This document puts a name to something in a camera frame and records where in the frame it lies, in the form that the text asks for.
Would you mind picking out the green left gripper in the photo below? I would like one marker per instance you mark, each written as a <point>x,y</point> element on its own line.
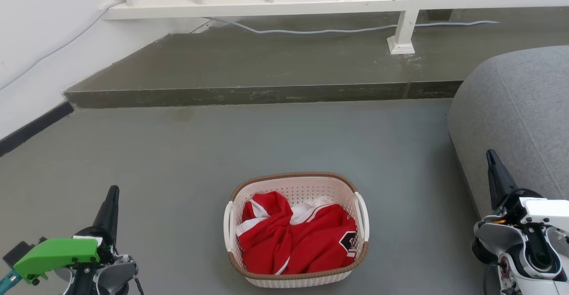
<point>58,251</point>

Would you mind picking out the grey fabric sofa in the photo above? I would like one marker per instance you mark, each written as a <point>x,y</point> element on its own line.
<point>515,117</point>

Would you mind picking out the white wooden railing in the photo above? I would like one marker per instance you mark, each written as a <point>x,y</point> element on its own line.
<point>266,6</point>

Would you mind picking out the black baseboard strip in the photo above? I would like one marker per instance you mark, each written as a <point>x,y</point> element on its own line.
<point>33,128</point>

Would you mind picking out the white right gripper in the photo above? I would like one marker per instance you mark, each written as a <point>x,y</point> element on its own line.
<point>546,210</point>

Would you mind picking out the white laundry basket brown rim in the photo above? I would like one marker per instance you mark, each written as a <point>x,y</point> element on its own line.
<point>302,188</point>

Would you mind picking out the red white sports jersey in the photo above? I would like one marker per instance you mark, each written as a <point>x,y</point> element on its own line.
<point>306,244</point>

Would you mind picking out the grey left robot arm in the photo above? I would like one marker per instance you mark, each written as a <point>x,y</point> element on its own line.
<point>111,275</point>

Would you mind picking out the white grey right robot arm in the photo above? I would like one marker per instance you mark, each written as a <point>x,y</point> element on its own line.
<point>493,236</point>

